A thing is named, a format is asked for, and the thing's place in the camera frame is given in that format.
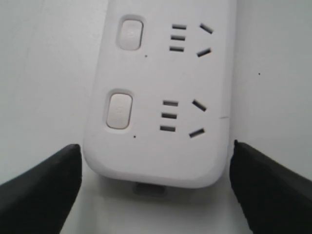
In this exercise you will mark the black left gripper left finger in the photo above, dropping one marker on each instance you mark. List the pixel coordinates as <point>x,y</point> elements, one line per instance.
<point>40,200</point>

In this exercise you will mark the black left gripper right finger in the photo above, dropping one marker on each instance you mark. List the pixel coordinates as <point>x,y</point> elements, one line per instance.
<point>273,198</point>

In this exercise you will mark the white five-outlet power strip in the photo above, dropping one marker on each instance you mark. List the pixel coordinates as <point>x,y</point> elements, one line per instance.
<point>160,105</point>

